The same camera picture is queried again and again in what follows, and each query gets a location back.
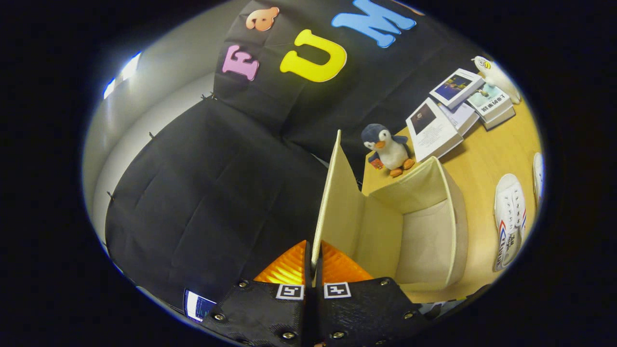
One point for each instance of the black backdrop cloth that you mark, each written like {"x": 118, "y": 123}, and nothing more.
{"x": 193, "y": 193}

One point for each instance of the bright ceiling light panel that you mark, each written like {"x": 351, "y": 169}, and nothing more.
{"x": 127, "y": 67}

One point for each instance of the white duck plush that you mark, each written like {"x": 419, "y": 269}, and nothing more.
{"x": 499, "y": 79}

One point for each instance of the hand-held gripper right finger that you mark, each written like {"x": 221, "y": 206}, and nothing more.
{"x": 361, "y": 313}

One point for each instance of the white book dark portrait cover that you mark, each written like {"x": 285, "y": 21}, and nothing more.
{"x": 431, "y": 132}

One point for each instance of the white book blue picture cover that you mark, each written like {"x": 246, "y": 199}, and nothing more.
{"x": 455, "y": 86}

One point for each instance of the grey white penguin plush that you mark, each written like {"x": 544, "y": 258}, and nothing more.
{"x": 390, "y": 152}

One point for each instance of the thin white book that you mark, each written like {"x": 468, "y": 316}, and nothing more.
{"x": 463, "y": 118}

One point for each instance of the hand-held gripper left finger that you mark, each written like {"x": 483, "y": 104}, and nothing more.
{"x": 265, "y": 313}

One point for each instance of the blue and white object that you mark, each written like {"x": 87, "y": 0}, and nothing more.
{"x": 197, "y": 306}

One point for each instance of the white book teal picture cover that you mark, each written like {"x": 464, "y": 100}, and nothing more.
{"x": 487, "y": 99}

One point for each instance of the thick white book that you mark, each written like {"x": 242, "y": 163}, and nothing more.
{"x": 502, "y": 118}

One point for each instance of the white canvas shoe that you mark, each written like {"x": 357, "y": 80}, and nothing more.
{"x": 538, "y": 176}
{"x": 510, "y": 207}

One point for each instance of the beige fabric storage box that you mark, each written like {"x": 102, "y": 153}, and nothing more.
{"x": 424, "y": 241}

